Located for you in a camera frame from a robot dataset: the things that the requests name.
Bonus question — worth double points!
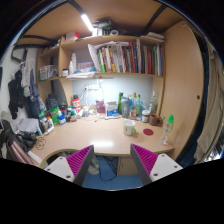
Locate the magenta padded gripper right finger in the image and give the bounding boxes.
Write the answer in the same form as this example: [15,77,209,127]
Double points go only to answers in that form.
[130,144,182,185]

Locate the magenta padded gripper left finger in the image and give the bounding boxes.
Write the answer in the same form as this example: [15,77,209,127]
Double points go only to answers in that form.
[45,145,94,186]

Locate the red round coaster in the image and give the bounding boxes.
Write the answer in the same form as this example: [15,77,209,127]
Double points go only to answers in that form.
[143,128,154,136]

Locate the clear bottle green cap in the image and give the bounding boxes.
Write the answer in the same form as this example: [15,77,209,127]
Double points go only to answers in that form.
[159,115,174,145]

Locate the white paper cup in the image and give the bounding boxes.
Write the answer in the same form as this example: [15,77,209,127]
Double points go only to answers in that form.
[123,119,136,136]

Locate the brown ceramic mug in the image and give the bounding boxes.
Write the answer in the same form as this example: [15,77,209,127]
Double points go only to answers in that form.
[149,113,161,126]

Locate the clear glass bottle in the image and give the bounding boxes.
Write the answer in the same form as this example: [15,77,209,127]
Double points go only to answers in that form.
[149,91,158,113]

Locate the red white canister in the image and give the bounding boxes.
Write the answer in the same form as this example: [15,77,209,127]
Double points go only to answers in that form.
[72,98,81,113]

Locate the white papers stack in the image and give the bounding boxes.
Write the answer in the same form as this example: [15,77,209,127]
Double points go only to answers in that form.
[18,118,40,133]

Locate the grey tall bottle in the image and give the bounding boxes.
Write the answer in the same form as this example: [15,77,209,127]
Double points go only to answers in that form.
[121,96,129,118]

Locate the black backpack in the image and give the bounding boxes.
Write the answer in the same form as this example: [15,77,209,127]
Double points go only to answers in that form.
[46,94,58,110]

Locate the white blue box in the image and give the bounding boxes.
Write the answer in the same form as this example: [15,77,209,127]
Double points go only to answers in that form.
[106,101,118,116]

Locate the green tall bottle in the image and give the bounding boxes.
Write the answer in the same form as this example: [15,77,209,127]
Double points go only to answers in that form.
[118,92,123,114]

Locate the hanging dark clothes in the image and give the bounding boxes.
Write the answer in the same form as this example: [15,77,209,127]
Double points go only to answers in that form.
[8,64,41,120]

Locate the row of books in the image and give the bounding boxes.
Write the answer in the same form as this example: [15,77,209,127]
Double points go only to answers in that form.
[88,39,163,76]

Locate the wooden shelf unit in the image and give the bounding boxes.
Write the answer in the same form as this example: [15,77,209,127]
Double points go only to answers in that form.
[37,35,165,112]

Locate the ceiling strip light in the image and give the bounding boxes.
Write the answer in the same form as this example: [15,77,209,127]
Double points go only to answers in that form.
[81,14,94,32]

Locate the black cable on floor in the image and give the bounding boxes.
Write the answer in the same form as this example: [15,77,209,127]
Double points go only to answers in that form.
[98,155,120,183]

